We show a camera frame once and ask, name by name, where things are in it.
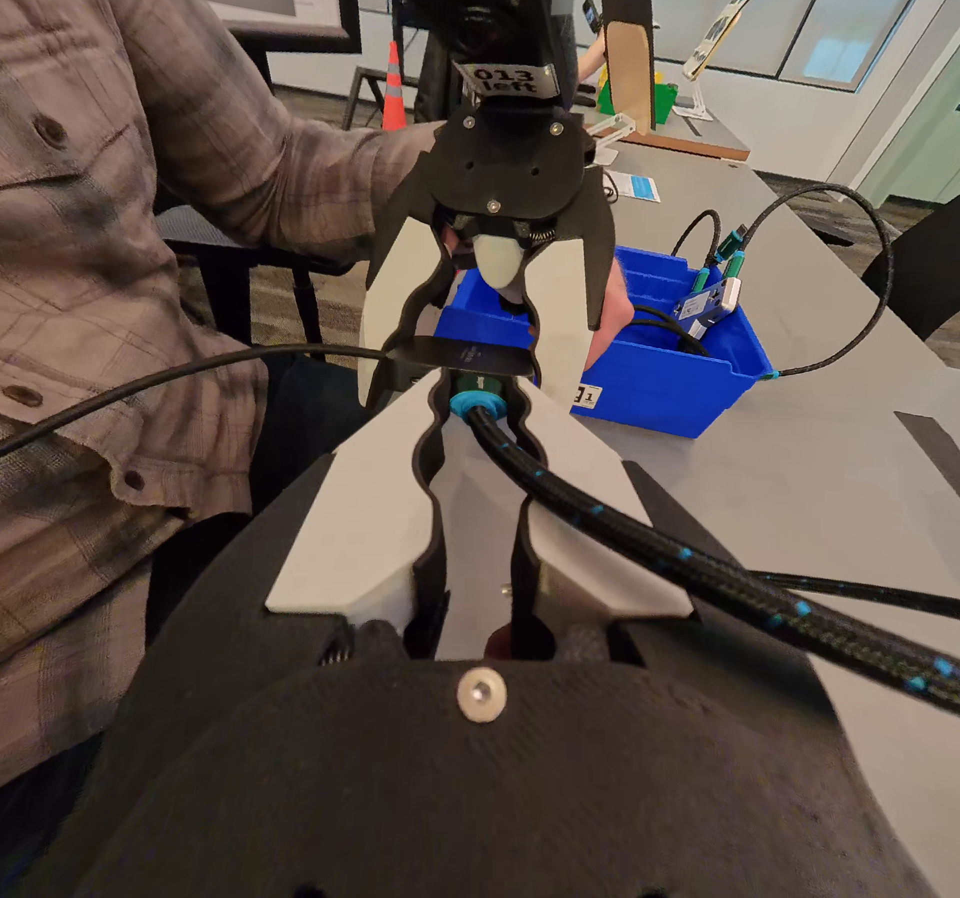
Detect thin black cable green connector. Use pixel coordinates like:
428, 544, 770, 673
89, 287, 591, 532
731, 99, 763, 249
702, 220, 753, 302
669, 181, 897, 380

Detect white curved banner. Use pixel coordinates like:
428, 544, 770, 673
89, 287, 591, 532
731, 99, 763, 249
683, 0, 813, 83

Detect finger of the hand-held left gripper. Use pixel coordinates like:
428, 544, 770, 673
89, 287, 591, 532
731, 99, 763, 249
477, 231, 592, 416
357, 213, 454, 407

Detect small grey adapter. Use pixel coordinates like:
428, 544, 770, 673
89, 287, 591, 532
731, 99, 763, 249
674, 274, 745, 335

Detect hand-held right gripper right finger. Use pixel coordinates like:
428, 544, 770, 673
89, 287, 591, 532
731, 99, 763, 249
510, 388, 694, 649

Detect person's left forearm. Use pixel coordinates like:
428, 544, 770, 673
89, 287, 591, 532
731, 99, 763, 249
128, 0, 454, 263

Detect black office chair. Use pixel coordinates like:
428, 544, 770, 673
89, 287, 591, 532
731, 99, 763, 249
861, 193, 960, 340

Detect braided black hdmi cable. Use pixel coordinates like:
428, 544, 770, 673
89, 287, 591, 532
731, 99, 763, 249
446, 370, 960, 715

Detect orange traffic cone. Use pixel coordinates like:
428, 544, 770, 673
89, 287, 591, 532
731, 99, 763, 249
378, 39, 411, 133

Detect open laptop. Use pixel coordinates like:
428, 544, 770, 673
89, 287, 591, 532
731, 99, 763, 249
599, 0, 663, 128

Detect person's left hand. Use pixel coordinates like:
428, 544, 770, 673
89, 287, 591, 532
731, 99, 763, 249
585, 261, 640, 377

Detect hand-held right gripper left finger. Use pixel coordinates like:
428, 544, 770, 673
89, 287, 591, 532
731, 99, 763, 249
267, 388, 451, 647

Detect blue plastic bin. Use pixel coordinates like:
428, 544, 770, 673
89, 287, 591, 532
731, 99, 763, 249
435, 246, 778, 440

